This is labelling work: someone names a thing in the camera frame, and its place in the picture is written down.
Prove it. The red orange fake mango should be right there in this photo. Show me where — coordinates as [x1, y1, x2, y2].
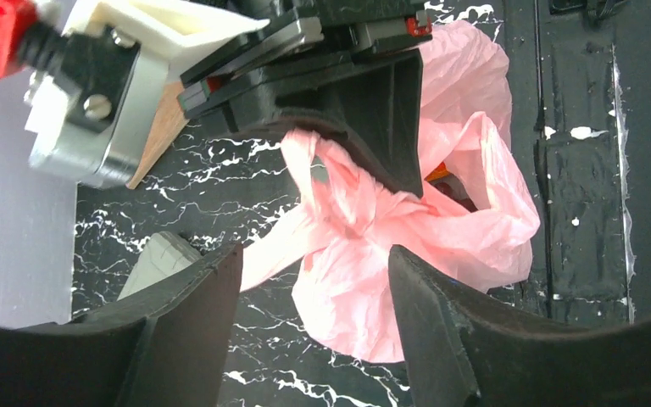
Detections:
[425, 162, 450, 182]

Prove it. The pink plastic bag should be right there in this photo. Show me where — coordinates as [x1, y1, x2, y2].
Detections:
[241, 20, 540, 363]

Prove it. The grey plastic case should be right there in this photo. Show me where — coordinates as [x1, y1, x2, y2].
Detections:
[117, 231, 202, 301]

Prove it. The wooden board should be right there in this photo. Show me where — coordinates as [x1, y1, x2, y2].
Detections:
[126, 81, 188, 189]

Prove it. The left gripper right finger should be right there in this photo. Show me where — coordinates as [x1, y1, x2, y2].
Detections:
[388, 245, 651, 406]

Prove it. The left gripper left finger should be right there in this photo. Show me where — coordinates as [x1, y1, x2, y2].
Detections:
[0, 243, 243, 406]

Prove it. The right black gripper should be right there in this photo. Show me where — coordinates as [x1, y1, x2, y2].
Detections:
[178, 1, 432, 197]

